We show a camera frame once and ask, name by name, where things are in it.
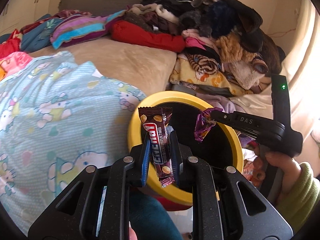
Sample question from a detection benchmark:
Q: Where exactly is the pink cartoon bear blanket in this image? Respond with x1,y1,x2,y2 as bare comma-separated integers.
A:
0,51,33,80

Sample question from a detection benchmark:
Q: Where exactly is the purple striped pillow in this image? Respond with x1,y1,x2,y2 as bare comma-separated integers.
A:
50,10,126,49

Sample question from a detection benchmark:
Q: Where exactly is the blue leaf pattern quilt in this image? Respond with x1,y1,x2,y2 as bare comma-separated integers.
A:
1,17,63,53

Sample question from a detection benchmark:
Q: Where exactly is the person's right hand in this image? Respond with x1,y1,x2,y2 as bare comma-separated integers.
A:
251,146,302,199

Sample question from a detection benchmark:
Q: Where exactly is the pile of dark clothes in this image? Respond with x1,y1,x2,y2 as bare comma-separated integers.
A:
123,0,281,94

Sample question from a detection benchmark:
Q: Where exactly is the purple candy wrapper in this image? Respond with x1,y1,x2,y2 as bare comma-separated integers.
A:
194,107,222,142

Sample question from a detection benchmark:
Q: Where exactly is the yellow cartoon blanket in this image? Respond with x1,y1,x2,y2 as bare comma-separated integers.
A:
169,54,253,98

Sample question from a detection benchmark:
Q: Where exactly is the brown chocolate bar wrapper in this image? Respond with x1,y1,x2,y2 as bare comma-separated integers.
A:
138,107,175,187

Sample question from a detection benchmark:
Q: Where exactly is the lilac fleece garment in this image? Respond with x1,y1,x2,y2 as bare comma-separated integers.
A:
196,93,245,113

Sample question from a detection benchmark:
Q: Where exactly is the green sleeve forearm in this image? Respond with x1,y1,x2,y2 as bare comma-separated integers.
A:
276,162,319,233

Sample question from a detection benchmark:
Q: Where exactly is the red floral quilt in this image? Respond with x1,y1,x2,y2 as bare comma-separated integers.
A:
0,29,23,59

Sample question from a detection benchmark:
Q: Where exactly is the white glossy wardrobe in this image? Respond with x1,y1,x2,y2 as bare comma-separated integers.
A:
1,0,50,35

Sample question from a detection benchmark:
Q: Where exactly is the red cushion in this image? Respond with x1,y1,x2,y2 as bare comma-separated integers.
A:
111,20,185,53

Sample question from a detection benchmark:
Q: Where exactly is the beige bed sheet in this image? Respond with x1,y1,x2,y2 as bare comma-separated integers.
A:
30,36,177,96

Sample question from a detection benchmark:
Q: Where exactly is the light blue Hello Kitty blanket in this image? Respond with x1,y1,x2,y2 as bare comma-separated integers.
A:
1,51,145,233

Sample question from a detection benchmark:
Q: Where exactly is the yellow rimmed black trash bin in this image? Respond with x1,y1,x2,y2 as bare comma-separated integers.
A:
126,90,245,207

